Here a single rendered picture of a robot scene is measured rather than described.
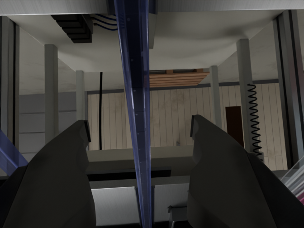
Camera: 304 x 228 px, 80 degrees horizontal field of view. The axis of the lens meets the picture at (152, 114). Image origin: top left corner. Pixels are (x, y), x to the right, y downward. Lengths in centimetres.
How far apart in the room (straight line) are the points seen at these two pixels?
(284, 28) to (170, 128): 358
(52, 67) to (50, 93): 8
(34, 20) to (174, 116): 367
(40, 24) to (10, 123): 27
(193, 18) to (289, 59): 27
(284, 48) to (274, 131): 409
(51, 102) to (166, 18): 43
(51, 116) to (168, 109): 354
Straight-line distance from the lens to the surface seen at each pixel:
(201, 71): 297
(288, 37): 63
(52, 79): 67
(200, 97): 418
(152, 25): 48
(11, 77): 58
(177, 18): 55
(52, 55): 70
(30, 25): 63
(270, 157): 466
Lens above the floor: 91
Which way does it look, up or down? 4 degrees down
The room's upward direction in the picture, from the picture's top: 177 degrees clockwise
